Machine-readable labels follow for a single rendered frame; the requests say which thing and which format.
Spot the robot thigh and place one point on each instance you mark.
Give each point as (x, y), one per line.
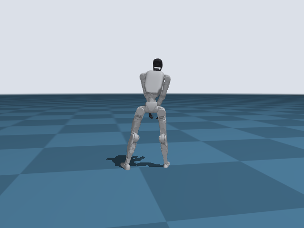
(137, 122)
(161, 113)

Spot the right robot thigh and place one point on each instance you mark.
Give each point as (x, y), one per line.
(161, 113)

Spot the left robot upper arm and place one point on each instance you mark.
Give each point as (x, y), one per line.
(142, 78)

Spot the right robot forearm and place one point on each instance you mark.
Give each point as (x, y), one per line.
(160, 100)

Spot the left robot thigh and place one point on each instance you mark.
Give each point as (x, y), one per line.
(137, 122)

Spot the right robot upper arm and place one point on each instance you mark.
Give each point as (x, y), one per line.
(167, 79)

